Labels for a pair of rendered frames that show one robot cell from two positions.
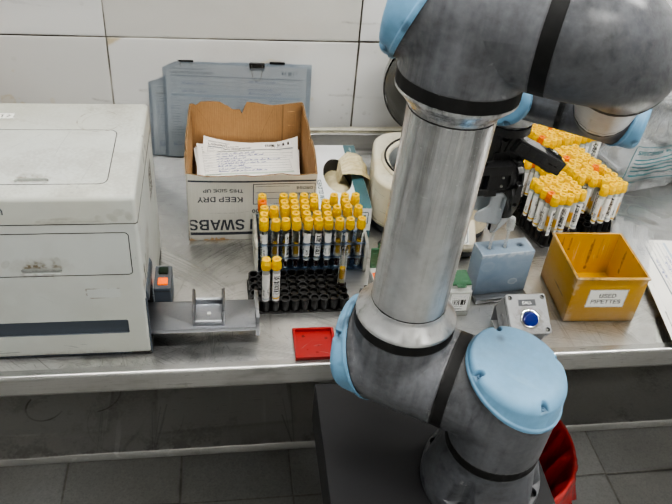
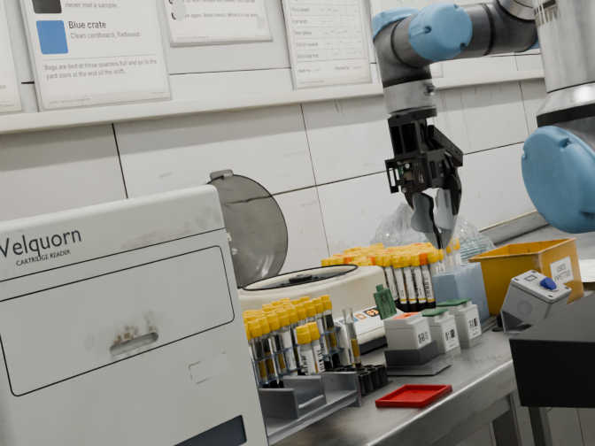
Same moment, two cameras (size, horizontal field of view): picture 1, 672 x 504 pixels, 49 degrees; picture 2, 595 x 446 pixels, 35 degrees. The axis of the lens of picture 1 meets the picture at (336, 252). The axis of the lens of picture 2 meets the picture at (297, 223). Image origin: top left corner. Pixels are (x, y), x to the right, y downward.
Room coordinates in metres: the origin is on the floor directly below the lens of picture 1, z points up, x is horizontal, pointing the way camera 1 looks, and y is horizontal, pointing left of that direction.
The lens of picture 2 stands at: (0.05, 0.79, 1.17)
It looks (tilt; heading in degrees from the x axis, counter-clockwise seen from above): 3 degrees down; 322
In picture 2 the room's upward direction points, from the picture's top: 11 degrees counter-clockwise
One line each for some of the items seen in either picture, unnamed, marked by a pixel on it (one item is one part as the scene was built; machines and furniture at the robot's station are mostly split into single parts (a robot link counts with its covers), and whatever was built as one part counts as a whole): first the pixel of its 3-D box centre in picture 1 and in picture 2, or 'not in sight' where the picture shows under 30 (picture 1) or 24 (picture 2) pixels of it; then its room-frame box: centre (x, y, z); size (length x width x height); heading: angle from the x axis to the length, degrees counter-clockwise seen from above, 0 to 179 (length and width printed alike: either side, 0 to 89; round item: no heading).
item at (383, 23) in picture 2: not in sight; (401, 47); (1.04, -0.25, 1.33); 0.09 x 0.08 x 0.11; 160
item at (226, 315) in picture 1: (194, 311); (279, 411); (0.87, 0.22, 0.92); 0.21 x 0.07 x 0.05; 101
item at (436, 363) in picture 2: not in sight; (412, 357); (0.97, -0.08, 0.89); 0.09 x 0.05 x 0.04; 13
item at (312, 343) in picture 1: (314, 343); (413, 396); (0.87, 0.02, 0.88); 0.07 x 0.07 x 0.01; 11
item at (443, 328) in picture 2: not in sight; (436, 334); (0.98, -0.15, 0.91); 0.05 x 0.04 x 0.07; 11
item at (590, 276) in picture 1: (592, 276); (527, 277); (1.06, -0.47, 0.93); 0.13 x 0.13 x 0.10; 8
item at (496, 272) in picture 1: (498, 268); (461, 300); (1.05, -0.29, 0.92); 0.10 x 0.07 x 0.10; 107
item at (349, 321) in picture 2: (342, 270); (353, 345); (1.00, -0.01, 0.93); 0.01 x 0.01 x 0.10
